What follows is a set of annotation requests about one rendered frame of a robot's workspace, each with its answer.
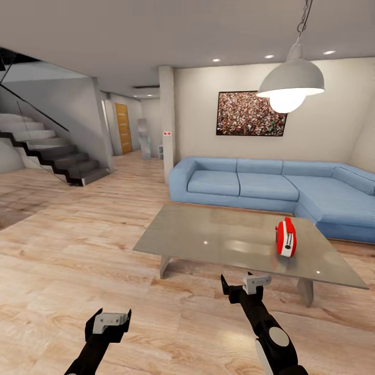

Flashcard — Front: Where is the radio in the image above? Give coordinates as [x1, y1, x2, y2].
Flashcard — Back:
[276, 217, 297, 257]

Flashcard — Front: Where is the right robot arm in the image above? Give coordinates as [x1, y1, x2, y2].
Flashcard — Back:
[221, 272, 309, 375]

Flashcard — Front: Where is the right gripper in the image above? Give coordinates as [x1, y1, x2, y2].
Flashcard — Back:
[221, 272, 265, 318]

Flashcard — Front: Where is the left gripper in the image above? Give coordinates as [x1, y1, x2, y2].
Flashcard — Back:
[84, 308, 132, 358]

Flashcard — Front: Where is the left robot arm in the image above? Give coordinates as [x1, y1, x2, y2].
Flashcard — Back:
[65, 308, 132, 375]

